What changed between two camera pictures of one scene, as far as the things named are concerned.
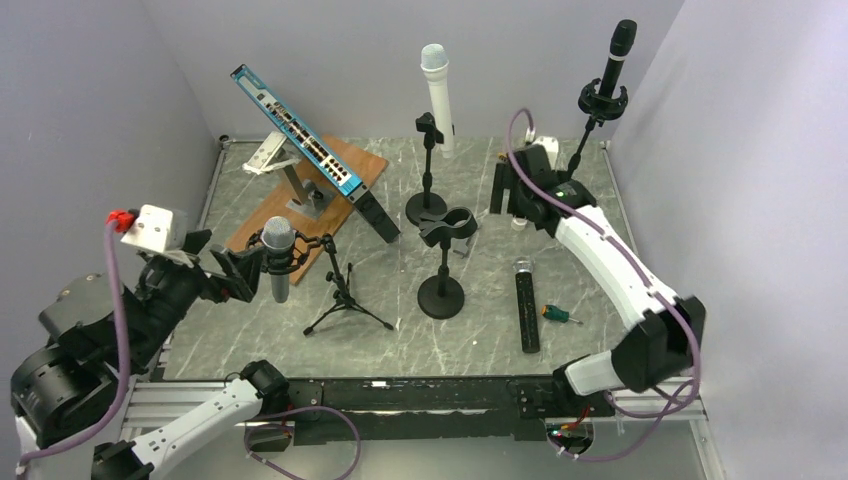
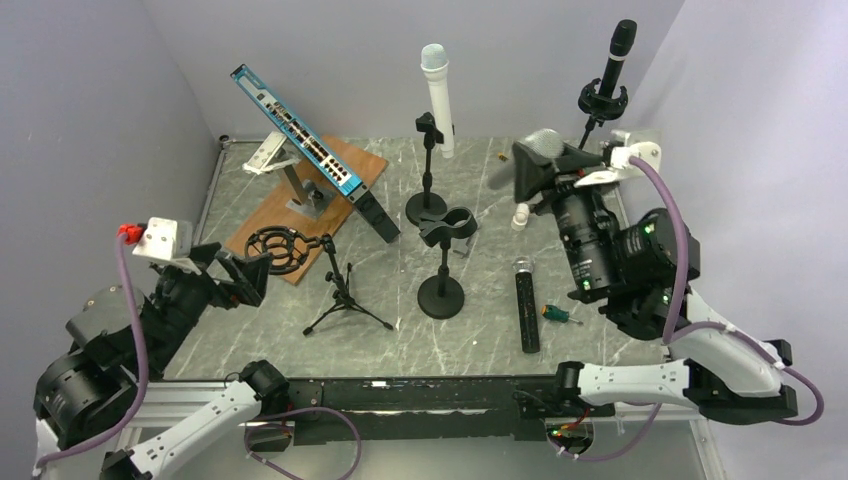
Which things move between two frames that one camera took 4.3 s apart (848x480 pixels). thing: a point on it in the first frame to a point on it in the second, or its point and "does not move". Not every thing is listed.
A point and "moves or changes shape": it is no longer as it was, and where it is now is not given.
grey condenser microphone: (278, 236) moves or changes shape
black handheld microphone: (527, 304) does not move
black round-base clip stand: (442, 296) does not move
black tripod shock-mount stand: (303, 247) does not move
